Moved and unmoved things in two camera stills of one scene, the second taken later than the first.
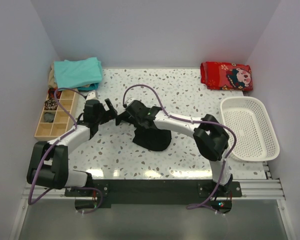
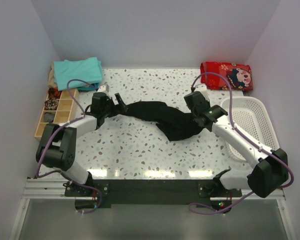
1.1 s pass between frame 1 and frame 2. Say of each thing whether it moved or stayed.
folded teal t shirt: stayed
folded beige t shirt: stayed
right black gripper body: moved
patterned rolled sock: stayed
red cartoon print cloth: stayed
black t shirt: moved
